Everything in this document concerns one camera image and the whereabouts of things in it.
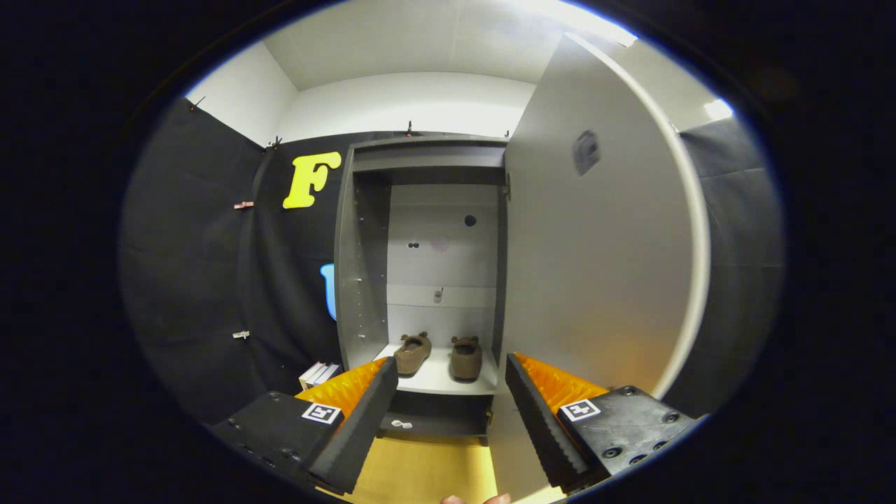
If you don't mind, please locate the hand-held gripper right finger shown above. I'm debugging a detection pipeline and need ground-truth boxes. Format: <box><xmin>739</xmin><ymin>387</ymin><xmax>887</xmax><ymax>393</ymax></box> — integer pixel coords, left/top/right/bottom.
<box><xmin>505</xmin><ymin>352</ymin><xmax>708</xmax><ymax>491</ymax></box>

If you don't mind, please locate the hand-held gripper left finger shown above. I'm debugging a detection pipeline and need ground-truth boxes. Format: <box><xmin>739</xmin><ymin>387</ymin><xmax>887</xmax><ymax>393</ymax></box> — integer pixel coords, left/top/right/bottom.
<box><xmin>206</xmin><ymin>356</ymin><xmax>400</xmax><ymax>496</ymax></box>

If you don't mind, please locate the grey shoe cabinet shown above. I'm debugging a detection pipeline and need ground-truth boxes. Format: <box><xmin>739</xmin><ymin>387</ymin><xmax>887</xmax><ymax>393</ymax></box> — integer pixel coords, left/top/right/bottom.
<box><xmin>334</xmin><ymin>133</ymin><xmax>510</xmax><ymax>447</ymax></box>

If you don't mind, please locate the brown fuzzy shoe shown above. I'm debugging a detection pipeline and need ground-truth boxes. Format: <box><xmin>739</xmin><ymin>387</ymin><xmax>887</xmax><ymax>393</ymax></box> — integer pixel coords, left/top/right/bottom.
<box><xmin>393</xmin><ymin>332</ymin><xmax>433</xmax><ymax>377</ymax></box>
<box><xmin>449</xmin><ymin>336</ymin><xmax>483</xmax><ymax>382</ymax></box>

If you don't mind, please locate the beige shoe cabinet door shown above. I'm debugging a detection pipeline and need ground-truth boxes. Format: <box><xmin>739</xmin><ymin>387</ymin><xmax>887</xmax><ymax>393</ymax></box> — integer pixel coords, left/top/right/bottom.
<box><xmin>486</xmin><ymin>33</ymin><xmax>711</xmax><ymax>503</ymax></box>

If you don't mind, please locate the black backdrop cloth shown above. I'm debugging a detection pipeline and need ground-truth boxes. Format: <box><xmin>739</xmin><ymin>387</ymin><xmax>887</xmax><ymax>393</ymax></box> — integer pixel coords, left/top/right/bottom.
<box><xmin>119</xmin><ymin>98</ymin><xmax>785</xmax><ymax>428</ymax></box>

